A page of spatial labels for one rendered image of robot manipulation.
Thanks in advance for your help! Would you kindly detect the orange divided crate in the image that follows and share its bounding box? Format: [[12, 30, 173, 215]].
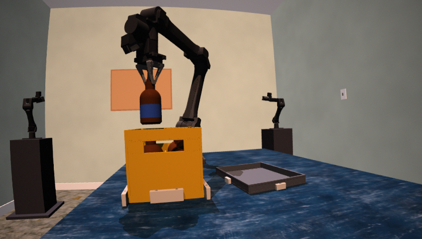
[[124, 127, 204, 203]]

